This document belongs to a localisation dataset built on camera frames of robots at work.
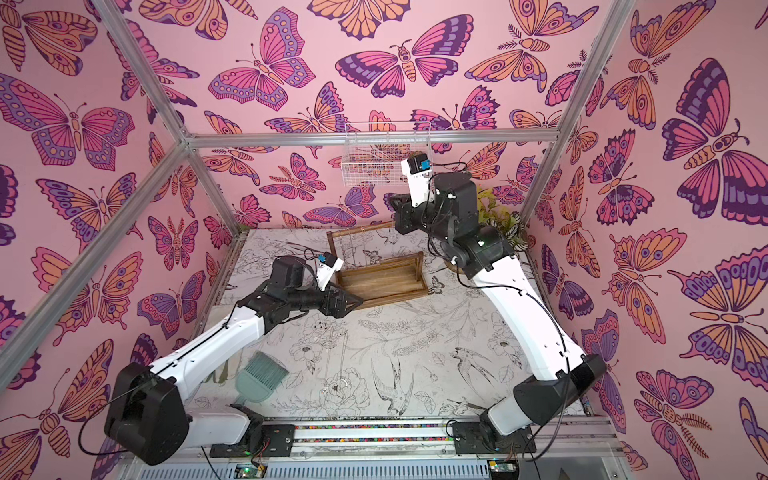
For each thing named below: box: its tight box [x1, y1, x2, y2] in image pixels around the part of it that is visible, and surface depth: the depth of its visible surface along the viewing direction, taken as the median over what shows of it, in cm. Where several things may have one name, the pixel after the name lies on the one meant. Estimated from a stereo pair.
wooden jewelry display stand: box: [326, 221, 429, 310], surface depth 105 cm
